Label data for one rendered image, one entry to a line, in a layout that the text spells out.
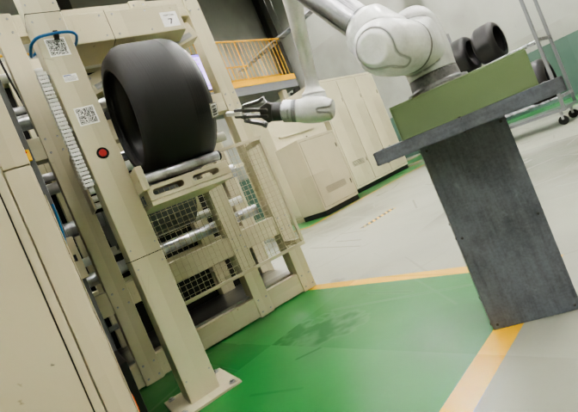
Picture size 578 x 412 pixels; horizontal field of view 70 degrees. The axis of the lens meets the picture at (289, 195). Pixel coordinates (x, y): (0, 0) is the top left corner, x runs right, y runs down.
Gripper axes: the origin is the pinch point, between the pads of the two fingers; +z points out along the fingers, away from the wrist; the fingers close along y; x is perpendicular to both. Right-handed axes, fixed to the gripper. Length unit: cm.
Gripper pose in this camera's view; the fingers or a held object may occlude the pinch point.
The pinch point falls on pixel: (234, 113)
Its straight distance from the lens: 175.0
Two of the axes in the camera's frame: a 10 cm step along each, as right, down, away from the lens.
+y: 1.0, 8.9, 4.5
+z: -9.8, 0.1, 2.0
